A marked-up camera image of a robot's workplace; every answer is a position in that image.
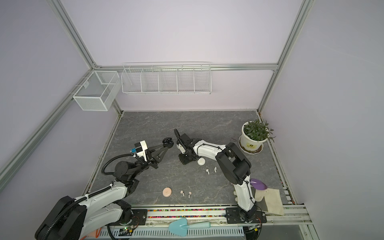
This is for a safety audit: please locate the white slotted cable duct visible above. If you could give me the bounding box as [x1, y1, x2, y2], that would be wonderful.
[100, 226, 246, 239]

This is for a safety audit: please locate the white mesh box basket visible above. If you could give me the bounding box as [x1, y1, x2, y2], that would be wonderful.
[73, 71, 121, 112]

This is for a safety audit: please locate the pink earbud charging case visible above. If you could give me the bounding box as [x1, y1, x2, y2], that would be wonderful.
[162, 187, 172, 198]

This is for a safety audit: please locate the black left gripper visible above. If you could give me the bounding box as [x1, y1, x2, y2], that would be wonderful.
[130, 144, 168, 179]

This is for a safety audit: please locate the teal garden trowel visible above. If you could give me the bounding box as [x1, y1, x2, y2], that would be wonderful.
[168, 218, 211, 237]

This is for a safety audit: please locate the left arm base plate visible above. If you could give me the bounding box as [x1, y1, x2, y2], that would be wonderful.
[119, 209, 148, 226]

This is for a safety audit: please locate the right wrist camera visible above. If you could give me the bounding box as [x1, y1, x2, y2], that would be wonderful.
[177, 141, 186, 154]

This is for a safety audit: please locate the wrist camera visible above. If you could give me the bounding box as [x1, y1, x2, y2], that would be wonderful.
[177, 141, 186, 154]
[131, 141, 148, 162]

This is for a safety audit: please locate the white earbud charging case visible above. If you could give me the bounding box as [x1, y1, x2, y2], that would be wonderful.
[197, 158, 206, 166]

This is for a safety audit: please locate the purple pink garden trowel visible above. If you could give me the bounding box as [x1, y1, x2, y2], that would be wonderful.
[250, 178, 268, 191]

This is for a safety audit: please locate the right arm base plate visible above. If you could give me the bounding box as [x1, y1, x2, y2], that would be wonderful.
[225, 207, 267, 224]

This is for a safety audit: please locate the black earbud charging case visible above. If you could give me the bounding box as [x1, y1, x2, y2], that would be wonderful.
[162, 137, 174, 149]

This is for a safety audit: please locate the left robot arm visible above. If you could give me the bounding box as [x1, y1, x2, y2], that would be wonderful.
[35, 138, 174, 240]

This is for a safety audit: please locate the red white work glove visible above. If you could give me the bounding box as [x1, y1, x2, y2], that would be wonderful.
[87, 228, 103, 239]

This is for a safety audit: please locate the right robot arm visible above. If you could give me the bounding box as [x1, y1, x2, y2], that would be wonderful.
[174, 129, 258, 223]

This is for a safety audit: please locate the potted green plant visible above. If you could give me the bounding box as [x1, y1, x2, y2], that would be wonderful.
[239, 120, 275, 155]

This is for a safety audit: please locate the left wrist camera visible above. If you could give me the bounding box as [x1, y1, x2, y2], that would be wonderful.
[131, 141, 148, 162]

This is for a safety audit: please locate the white wire shelf basket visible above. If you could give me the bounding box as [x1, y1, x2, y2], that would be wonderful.
[121, 62, 212, 94]

